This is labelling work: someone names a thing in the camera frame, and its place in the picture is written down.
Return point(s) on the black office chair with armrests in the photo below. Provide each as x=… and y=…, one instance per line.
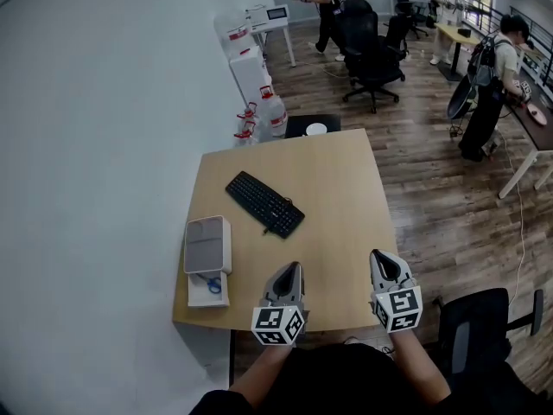
x=479, y=327

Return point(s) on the black low stool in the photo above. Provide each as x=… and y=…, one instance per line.
x=296, y=125

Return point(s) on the black round pan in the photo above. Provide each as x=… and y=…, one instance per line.
x=460, y=102

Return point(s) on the dark-topped table with white legs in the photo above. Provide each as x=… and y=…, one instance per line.
x=540, y=134

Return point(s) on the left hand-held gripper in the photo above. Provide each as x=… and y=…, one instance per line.
x=272, y=322

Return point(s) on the black keyboard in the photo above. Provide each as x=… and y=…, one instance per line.
x=263, y=203

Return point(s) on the tall black office chair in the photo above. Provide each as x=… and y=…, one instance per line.
x=358, y=28

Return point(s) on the yellow-topped table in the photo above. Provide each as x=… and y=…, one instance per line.
x=455, y=33

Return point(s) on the large clear water jug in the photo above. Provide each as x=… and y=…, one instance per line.
x=272, y=115

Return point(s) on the person's black clothing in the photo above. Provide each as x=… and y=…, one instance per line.
x=337, y=383

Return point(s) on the person's right forearm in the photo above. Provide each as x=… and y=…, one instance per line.
x=415, y=370

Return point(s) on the black railing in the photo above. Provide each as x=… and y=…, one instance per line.
x=540, y=28

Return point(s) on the person's left forearm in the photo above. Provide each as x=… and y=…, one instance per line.
x=259, y=374

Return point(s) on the small clear water jug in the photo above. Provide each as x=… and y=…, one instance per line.
x=248, y=111
x=246, y=134

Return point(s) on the blue-handled scissors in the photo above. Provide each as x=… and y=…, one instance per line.
x=214, y=285

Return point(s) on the white round disc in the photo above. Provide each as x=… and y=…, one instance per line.
x=316, y=129

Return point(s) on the pink paddle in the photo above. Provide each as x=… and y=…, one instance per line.
x=538, y=117

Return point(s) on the white drawer storage box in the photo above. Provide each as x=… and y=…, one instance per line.
x=205, y=244

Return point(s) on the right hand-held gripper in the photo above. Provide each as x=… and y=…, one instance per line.
x=402, y=309

